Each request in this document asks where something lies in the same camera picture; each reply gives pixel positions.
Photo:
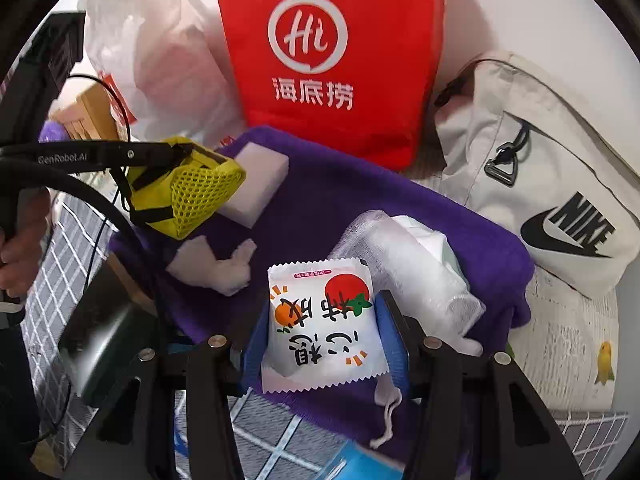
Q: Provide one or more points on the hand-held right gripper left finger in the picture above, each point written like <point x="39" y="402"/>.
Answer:
<point x="255" y="350"/>

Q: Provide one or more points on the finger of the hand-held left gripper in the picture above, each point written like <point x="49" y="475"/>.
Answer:
<point x="160" y="152"/>

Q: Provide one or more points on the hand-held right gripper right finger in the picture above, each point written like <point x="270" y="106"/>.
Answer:
<point x="390" y="340"/>

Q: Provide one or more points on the yellow mesh pouch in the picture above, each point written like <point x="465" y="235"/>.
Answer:
<point x="195" y="195"/>

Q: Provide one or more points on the white fruit print packet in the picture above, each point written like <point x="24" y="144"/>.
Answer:
<point x="320" y="355"/>

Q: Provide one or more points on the white cloth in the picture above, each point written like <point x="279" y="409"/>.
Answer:
<point x="225" y="270"/>

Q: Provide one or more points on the white sponge block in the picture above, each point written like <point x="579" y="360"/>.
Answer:
<point x="260" y="175"/>

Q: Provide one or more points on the white face mask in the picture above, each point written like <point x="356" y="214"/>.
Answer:
<point x="430" y="240"/>

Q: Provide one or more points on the person's left hand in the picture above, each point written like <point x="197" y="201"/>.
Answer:
<point x="30" y="250"/>

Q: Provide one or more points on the white plastic shopping bag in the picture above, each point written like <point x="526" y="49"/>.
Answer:
<point x="165" y="60"/>

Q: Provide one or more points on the grey checked tablecloth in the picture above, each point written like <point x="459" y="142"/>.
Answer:
<point x="60" y="280"/>

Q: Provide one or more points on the blue tissue pack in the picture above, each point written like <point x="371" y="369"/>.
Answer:
<point x="360" y="465"/>

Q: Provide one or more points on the dark green tin box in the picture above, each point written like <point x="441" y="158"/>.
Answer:
<point x="110" y="330"/>

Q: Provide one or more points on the purple towel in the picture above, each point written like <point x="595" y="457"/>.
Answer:
<point x="325" y="200"/>

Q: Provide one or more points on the fruit print sheet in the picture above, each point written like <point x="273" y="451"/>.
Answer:
<point x="565" y="350"/>

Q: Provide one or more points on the red paper bag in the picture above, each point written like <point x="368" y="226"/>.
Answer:
<point x="350" y="125"/>

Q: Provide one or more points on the grey waist bag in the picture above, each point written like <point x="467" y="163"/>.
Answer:
<point x="550" y="160"/>

